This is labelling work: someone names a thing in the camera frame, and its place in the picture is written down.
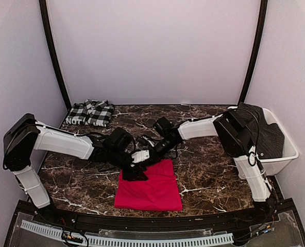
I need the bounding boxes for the red garment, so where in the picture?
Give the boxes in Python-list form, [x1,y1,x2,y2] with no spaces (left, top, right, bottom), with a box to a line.
[114,159,183,211]

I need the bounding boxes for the black white checkered shirt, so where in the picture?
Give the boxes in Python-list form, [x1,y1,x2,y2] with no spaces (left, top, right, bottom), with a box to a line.
[65,99,115,127]

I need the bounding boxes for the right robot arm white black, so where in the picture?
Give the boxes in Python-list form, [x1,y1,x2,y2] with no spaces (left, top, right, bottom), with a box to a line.
[141,108,275,223]

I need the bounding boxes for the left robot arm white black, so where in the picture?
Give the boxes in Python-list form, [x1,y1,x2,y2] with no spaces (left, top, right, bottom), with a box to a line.
[3,113,150,224]

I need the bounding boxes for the white plastic laundry bin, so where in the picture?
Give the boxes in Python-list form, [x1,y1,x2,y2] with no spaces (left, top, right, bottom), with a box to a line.
[237,106,299,180]

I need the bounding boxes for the dark pinstriped button shirt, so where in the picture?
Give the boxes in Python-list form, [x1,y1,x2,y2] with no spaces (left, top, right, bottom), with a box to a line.
[238,103,285,159]

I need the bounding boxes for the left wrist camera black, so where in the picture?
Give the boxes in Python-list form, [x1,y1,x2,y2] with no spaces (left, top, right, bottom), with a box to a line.
[108,127,150,165]

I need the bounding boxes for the black front rail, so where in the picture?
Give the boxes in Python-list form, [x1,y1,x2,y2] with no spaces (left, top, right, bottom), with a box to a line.
[18,200,284,234]

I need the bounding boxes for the white slotted cable duct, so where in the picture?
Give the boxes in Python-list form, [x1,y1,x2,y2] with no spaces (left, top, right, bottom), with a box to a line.
[20,220,233,246]

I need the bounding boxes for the left black frame post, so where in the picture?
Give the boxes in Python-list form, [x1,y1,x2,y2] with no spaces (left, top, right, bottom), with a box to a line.
[39,0,72,111]

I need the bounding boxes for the black frame post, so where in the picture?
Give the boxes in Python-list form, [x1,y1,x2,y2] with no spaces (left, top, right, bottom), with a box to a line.
[39,0,72,111]
[238,0,268,104]

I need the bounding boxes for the right black frame post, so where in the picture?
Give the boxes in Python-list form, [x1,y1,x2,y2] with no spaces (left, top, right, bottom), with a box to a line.
[238,0,268,104]

